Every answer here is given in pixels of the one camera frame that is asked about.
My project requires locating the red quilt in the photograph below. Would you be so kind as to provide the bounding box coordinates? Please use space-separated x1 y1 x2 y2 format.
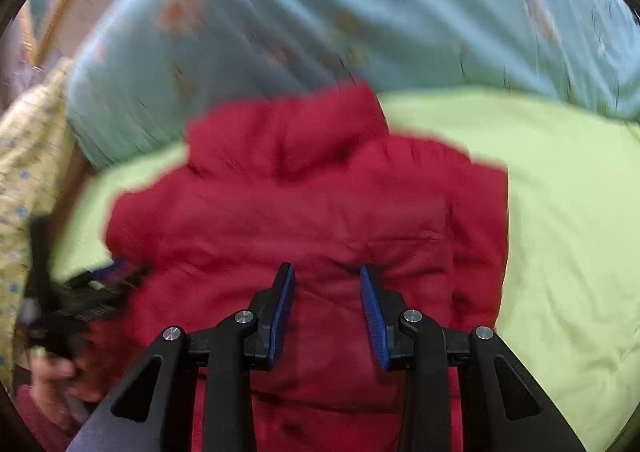
75 79 512 452

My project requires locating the gold picture frame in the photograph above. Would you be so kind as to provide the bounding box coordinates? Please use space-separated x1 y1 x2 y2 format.
27 0 151 68

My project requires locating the person's left forearm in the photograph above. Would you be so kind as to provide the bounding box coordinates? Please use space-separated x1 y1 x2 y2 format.
12 384 73 452

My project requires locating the light green blanket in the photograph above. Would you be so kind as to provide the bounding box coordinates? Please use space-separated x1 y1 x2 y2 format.
50 86 640 452

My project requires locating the yellow printed cloth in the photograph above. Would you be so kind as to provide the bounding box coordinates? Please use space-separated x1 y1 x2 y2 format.
0 59 77 385

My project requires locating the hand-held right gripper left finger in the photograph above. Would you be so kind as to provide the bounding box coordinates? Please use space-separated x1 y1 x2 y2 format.
100 262 296 452

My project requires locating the teal floral duvet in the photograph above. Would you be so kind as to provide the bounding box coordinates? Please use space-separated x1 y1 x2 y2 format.
65 0 640 173

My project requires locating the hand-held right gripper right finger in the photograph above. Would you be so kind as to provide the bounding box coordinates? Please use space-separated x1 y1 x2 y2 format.
359 264 586 452

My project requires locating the person's left hand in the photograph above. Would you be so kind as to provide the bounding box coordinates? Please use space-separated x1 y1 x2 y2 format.
29 349 103 433

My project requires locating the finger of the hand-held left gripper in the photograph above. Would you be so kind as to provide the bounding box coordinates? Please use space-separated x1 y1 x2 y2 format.
50 289 135 331
67 257 150 289

